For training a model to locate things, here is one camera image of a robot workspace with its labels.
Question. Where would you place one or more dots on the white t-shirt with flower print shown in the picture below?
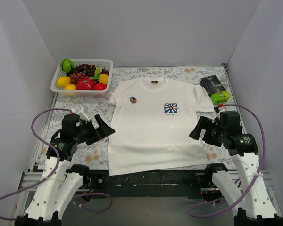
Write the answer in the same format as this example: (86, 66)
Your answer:
(153, 133)

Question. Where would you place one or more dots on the yellow toy lemon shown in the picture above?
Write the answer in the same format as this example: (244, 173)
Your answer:
(70, 87)
(103, 79)
(63, 81)

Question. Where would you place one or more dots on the yellow toy lemon front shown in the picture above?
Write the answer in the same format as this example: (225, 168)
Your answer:
(70, 87)

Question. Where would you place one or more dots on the black green product box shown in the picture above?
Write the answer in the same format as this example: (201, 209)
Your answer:
(215, 89)

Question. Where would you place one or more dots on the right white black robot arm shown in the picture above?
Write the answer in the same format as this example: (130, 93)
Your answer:
(249, 202)

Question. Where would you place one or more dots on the white plastic fruit basket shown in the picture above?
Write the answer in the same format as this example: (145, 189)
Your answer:
(102, 65)

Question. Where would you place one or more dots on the red grape bunch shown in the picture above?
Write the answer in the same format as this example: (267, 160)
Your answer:
(76, 77)

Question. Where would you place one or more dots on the yellow toy lemon left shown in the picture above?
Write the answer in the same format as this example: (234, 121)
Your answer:
(63, 81)

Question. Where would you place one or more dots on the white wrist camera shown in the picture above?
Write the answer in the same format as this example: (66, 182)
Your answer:
(82, 113)
(218, 110)

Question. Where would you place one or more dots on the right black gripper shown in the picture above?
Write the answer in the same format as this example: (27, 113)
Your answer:
(209, 133)

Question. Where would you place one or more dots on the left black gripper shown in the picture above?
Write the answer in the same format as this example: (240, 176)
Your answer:
(92, 133)

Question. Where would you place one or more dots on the dark purple grape bunch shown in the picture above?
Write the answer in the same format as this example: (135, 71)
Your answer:
(85, 69)

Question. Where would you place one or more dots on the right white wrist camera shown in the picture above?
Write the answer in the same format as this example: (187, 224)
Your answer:
(218, 110)

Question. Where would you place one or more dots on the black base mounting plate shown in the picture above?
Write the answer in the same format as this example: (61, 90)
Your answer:
(158, 183)

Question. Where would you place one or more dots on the toy watermelon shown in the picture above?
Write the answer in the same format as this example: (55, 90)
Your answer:
(66, 65)

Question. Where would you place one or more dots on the yellow toy lemon right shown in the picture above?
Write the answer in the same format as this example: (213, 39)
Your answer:
(103, 79)

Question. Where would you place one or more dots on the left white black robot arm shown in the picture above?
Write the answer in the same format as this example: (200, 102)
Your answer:
(60, 180)

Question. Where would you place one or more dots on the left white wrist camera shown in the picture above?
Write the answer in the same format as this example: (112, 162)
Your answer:
(82, 113)

